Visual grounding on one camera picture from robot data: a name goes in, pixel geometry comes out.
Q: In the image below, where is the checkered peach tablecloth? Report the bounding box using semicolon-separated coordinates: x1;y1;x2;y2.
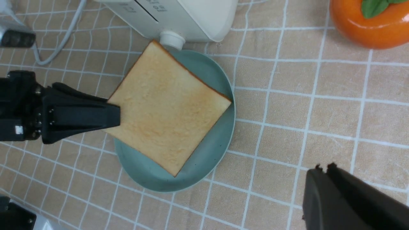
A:
1;0;409;230

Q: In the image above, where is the orange persimmon with green leaf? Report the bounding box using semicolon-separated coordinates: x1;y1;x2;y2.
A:
329;0;409;50

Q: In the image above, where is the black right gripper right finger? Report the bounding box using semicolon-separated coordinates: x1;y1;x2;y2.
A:
302;163;409;230

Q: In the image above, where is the light green plate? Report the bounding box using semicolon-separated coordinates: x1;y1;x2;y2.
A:
114;50;236;193

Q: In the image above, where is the white power cable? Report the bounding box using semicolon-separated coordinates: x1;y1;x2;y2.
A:
32;0;87;66

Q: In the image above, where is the toast slice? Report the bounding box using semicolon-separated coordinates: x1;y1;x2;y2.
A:
104;40;232;177

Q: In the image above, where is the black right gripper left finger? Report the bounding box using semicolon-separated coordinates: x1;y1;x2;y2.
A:
41;82;121;144

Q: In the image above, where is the white two-slot toaster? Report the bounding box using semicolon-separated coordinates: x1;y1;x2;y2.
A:
101;0;238;50

